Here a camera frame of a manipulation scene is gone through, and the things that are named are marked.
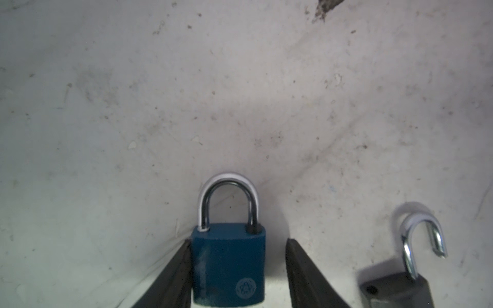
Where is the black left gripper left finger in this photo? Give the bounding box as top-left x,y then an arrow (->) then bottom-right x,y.
133,239 -> 193,308

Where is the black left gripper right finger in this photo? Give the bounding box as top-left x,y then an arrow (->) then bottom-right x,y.
285,238 -> 349,308

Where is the small grey padlock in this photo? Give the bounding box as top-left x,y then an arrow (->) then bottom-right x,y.
359,212 -> 448,308

